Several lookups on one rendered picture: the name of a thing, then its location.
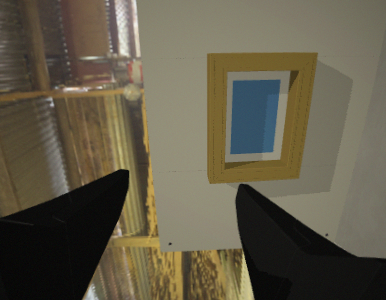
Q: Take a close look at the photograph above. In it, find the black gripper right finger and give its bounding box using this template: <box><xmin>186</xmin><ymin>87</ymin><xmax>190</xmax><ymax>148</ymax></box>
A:
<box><xmin>236</xmin><ymin>184</ymin><xmax>386</xmax><ymax>300</ymax></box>

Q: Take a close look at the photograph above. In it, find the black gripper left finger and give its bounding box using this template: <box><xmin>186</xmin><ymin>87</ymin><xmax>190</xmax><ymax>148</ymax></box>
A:
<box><xmin>0</xmin><ymin>169</ymin><xmax>129</xmax><ymax>300</ymax></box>

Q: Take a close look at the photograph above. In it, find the cream wall panel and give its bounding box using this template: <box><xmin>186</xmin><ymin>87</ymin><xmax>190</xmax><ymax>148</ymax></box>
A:
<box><xmin>136</xmin><ymin>0</ymin><xmax>386</xmax><ymax>253</ymax></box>

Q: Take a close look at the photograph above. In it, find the wooden picture frame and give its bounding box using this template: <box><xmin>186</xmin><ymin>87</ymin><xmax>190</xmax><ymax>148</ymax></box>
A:
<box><xmin>207</xmin><ymin>52</ymin><xmax>318</xmax><ymax>184</ymax></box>

